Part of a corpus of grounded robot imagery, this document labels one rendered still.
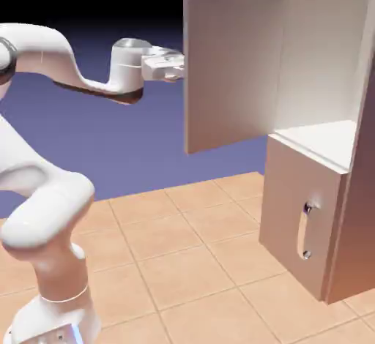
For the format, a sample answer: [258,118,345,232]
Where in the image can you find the pale painted cabinet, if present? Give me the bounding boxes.
[259,0,375,306]

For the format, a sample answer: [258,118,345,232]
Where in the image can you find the curved silver door handle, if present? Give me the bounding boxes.
[296,199,321,261]

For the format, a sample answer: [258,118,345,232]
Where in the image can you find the short pale cabinet door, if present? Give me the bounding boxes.
[259,133,343,303]

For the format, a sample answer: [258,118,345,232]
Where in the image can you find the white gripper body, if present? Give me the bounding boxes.
[141,53,186,83]

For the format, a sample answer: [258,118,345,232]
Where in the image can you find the tall pale cabinet door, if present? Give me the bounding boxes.
[182,0,286,155]

